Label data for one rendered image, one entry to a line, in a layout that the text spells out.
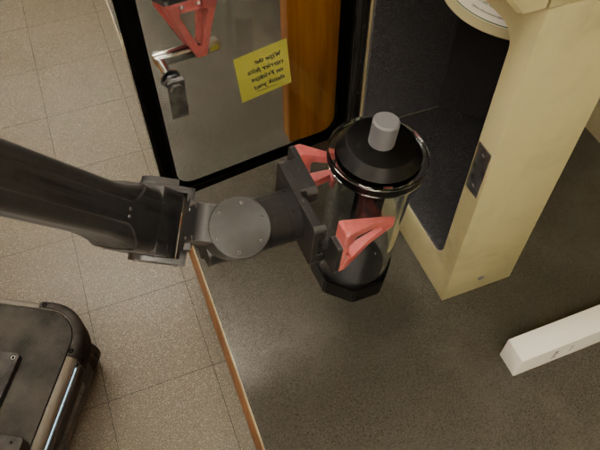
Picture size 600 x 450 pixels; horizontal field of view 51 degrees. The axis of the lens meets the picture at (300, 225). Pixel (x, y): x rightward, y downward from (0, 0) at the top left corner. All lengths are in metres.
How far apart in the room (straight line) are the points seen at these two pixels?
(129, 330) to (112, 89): 1.10
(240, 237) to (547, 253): 0.56
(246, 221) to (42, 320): 1.27
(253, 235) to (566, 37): 0.32
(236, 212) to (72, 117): 2.09
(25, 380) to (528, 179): 1.33
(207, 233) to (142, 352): 1.40
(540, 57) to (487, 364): 0.43
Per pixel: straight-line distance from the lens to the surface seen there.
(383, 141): 0.64
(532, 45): 0.59
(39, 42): 3.04
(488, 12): 0.69
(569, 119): 0.71
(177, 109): 0.81
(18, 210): 0.46
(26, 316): 1.82
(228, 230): 0.57
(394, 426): 0.83
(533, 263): 0.98
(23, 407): 1.71
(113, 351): 1.97
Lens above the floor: 1.71
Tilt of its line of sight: 54 degrees down
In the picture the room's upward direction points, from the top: straight up
